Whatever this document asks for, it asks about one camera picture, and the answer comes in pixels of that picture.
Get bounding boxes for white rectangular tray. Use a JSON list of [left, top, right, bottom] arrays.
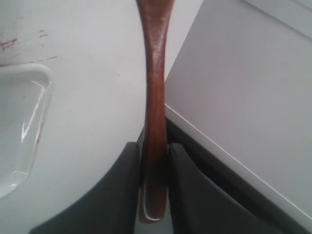
[[0, 63, 53, 197]]

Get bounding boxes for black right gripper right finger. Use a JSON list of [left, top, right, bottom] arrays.
[[169, 143, 292, 234]]

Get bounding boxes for brown wooden spoon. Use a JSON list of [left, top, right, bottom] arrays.
[[137, 0, 174, 224]]

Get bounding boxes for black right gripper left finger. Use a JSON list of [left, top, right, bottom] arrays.
[[30, 142, 140, 234]]

